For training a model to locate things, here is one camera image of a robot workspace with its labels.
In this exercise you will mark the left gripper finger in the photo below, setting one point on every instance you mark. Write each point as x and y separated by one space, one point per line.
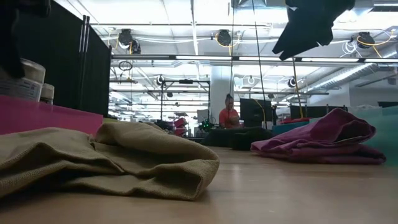
12 43

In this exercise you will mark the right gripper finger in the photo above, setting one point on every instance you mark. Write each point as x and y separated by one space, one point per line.
292 43

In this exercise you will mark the cardboard spice tube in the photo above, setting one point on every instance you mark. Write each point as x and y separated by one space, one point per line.
47 93
31 84

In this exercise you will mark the tan cloth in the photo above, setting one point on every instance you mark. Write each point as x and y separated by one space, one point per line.
124 152

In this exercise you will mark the black curtain partition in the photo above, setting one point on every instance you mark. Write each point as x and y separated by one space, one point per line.
68 62

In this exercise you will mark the row of black screens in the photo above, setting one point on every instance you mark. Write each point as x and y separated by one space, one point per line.
311 112

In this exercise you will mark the black monitor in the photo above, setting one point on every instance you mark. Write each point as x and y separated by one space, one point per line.
253 110

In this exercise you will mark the red plastic bin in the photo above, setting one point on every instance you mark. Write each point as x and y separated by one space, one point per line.
46 115

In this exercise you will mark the blue plastic bin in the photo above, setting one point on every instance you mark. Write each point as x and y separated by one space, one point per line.
286 128

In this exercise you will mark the long ceiling light bar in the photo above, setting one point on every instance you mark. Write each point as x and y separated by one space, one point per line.
202 58

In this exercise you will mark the person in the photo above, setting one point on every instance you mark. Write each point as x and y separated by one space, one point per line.
229 116

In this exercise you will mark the magenta cloth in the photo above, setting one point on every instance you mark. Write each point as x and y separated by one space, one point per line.
317 137

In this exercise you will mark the black cloth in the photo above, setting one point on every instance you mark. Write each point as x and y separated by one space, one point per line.
242 138

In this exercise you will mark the teal plastic bin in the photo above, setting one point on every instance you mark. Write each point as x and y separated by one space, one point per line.
388 133

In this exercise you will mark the silver ventilation duct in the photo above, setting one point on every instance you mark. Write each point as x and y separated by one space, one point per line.
348 74

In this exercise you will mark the black metal frame stand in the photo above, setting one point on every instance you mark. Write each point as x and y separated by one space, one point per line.
186 81

